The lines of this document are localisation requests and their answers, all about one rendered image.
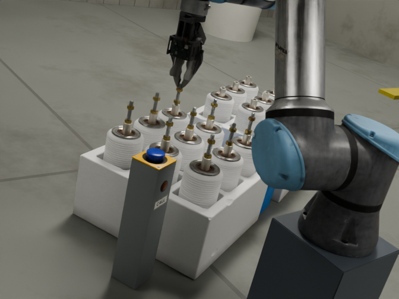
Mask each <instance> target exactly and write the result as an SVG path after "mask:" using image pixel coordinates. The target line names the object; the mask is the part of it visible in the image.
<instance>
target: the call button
mask: <svg viewBox="0 0 399 299"><path fill-rule="evenodd" d="M146 155H147V157H148V159H150V160H152V161H161V160H162V159H164V158H165V155H166V154H165V152H164V151H163V150H161V149H158V148H149V149H148V150H147V152H146Z"/></svg>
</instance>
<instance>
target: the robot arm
mask: <svg viewBox="0 0 399 299"><path fill-rule="evenodd" d="M210 1H211V2H214V3H217V4H222V3H225V2H227V3H231V4H239V5H246V6H250V7H257V8H260V9H275V71H274V103H273V104H272V105H271V106H270V107H269V108H268V109H267V110H266V111H265V119H264V120H262V121H260V122H259V123H258V124H257V125H256V127H255V129H254V135H253V136H252V142H251V151H252V159H253V163H254V166H255V169H256V172H257V173H258V175H259V176H260V178H261V180H262V181H263V182H264V183H265V184H266V185H268V186H269V187H271V188H275V189H286V190H289V191H297V190H317V192H316V193H315V194H314V195H313V197H312V198H311V199H310V201H309V202H308V203H307V204H306V205H305V207H304V208H303V209H302V211H301V213H300V217H299V219H298V226H299V229H300V231H301V232H302V234H303V235H304V236H305V237H306V238H307V239H308V240H309V241H311V242H312V243H313V244H315V245H317V246H318V247H320V248H322V249H324V250H326V251H328V252H331V253H334V254H337V255H340V256H345V257H355V258H358V257H366V256H369V255H371V254H372V253H373V252H374V250H375V247H376V245H377V243H378V240H379V212H380V210H381V207H382V204H383V202H384V200H385V197H386V195H387V193H388V190H389V188H390V186H391V183H392V180H393V178H394V176H395V173H396V171H397V169H398V166H399V134H398V133H397V132H396V131H394V130H392V129H391V128H389V127H387V126H385V125H383V124H381V123H379V122H377V121H375V120H372V119H370V118H367V117H364V116H360V115H357V114H347V115H345V117H344V119H342V120H341V122H342V124H341V125H335V124H334V110H333V109H332V108H331V107H330V106H329V105H328V104H327V103H326V102H325V0H181V3H180V10H181V11H180V14H179V22H178V28H177V32H176V34H173V35H170V37H169V43H168V47H167V53H166V54H170V56H171V58H172V62H173V66H172V67H171V69H170V72H169V75H170V76H173V79H174V82H175V84H176V86H177V87H178V86H179V84H180V82H181V73H182V65H183V64H184V62H185V60H186V61H187V62H186V71H185V73H184V76H183V81H182V85H181V88H183V87H185V86H186V85H187V84H188V83H189V82H190V80H191V79H192V78H193V76H194V75H195V73H196V72H197V70H198V69H199V67H200V66H201V64H202V61H203V53H204V50H202V45H204V43H205V41H206V36H205V33H204V30H203V28H202V25H201V23H203V22H205V19H206V15H207V13H208V9H210V8H211V5H209V4H210ZM170 41H171V45H170ZM169 45H170V49H169Z"/></svg>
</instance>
